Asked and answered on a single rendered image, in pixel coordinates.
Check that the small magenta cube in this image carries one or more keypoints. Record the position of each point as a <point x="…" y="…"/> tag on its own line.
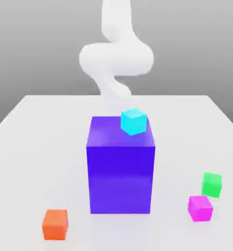
<point x="200" y="208"/>

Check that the large purple box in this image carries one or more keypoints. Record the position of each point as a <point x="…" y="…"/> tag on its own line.
<point x="120" y="176"/>

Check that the small cyan cube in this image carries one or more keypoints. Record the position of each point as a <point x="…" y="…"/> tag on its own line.
<point x="133" y="122"/>

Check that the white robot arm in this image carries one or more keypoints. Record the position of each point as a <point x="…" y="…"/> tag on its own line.
<point x="116" y="58"/>

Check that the small green cube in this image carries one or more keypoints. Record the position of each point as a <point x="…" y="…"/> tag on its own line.
<point x="212" y="185"/>

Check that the small orange cube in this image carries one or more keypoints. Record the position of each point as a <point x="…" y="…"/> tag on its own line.
<point x="55" y="225"/>

